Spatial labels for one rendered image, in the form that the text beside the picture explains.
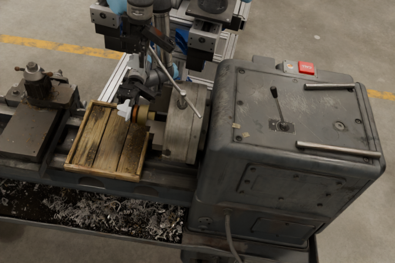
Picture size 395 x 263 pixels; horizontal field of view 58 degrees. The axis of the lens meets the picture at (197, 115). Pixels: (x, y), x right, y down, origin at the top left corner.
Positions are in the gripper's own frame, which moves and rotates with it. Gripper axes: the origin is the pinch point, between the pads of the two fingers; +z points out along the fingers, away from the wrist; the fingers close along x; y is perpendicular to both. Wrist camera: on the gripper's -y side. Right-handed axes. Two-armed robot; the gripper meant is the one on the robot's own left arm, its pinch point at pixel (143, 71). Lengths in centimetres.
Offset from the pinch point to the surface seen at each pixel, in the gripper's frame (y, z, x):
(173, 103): -11.4, 9.9, 1.8
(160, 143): -8.7, 24.3, 8.0
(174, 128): -13.2, 15.7, 8.2
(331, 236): -122, 129, -34
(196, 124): -20.2, 13.5, 6.5
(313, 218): -73, 49, 12
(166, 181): -12.6, 47.7, 6.3
